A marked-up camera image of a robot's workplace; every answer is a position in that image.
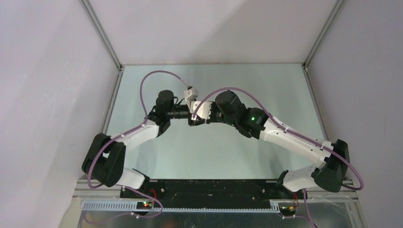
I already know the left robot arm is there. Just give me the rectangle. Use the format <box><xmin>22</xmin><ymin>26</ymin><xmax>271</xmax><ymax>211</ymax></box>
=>
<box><xmin>82</xmin><ymin>89</ymin><xmax>212</xmax><ymax>198</ymax></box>

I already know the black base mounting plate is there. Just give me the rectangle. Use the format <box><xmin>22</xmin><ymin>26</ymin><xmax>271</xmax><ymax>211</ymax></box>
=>
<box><xmin>139</xmin><ymin>179</ymin><xmax>303</xmax><ymax>209</ymax></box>

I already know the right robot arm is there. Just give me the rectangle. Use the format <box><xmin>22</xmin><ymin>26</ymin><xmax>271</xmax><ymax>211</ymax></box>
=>
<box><xmin>201</xmin><ymin>90</ymin><xmax>349</xmax><ymax>199</ymax></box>

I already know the right aluminium frame post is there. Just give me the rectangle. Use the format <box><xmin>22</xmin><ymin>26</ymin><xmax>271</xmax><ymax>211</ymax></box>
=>
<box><xmin>302</xmin><ymin>0</ymin><xmax>347</xmax><ymax>180</ymax></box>

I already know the aluminium frame post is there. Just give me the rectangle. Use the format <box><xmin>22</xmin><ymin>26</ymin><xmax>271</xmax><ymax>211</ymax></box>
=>
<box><xmin>302</xmin><ymin>0</ymin><xmax>347</xmax><ymax>180</ymax></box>
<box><xmin>79</xmin><ymin>0</ymin><xmax>123</xmax><ymax>71</ymax></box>

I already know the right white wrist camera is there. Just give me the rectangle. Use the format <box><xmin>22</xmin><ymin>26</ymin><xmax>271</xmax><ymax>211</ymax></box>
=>
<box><xmin>190</xmin><ymin>101</ymin><xmax>212</xmax><ymax>121</ymax></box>

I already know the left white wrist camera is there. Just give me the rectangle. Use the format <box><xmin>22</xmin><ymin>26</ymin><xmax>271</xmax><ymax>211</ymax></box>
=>
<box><xmin>184</xmin><ymin>86</ymin><xmax>198</xmax><ymax>109</ymax></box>

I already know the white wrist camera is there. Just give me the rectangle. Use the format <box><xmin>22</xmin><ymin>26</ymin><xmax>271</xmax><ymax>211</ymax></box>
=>
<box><xmin>184</xmin><ymin>86</ymin><xmax>198</xmax><ymax>109</ymax></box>
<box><xmin>190</xmin><ymin>101</ymin><xmax>212</xmax><ymax>121</ymax></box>

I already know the left aluminium frame post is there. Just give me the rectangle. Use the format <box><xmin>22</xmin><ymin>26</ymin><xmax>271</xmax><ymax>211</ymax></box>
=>
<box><xmin>79</xmin><ymin>0</ymin><xmax>123</xmax><ymax>71</ymax></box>

